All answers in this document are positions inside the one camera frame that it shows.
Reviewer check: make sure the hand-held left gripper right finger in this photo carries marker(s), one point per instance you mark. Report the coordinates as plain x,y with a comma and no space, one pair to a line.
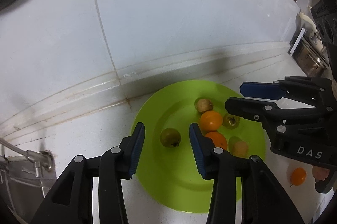
196,150

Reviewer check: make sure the slim steel faucet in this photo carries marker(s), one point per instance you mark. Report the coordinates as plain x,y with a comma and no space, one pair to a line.
39,161

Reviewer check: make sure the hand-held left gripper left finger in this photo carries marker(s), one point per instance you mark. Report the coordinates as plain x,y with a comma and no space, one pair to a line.
138,150

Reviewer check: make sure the green plate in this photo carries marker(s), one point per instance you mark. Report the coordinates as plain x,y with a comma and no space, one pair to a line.
168,168

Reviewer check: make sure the green cherry tomato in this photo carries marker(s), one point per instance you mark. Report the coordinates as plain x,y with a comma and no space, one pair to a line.
170,137
231,121

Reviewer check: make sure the small orange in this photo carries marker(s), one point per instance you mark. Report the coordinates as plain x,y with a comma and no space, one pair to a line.
298,176

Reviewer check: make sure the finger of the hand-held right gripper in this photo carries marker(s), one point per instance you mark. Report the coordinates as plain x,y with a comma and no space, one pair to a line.
244,108
258,90

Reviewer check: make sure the large steel pot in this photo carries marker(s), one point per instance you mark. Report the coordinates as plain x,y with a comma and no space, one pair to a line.
308,61

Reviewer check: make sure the person's right hand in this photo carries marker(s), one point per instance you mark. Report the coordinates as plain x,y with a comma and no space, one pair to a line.
321,173

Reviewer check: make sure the steel sink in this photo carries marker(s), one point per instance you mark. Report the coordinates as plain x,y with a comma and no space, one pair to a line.
15,187

